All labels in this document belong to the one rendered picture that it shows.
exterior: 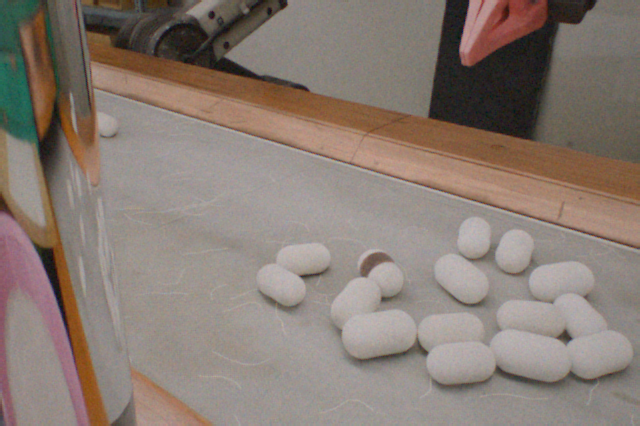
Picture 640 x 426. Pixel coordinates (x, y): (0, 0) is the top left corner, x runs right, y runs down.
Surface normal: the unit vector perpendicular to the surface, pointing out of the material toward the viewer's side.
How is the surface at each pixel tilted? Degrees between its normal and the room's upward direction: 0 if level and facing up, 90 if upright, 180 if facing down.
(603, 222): 45
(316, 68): 90
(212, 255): 0
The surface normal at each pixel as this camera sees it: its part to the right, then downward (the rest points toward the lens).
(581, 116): -0.58, 0.33
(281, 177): 0.04, -0.90
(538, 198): -0.40, -0.41
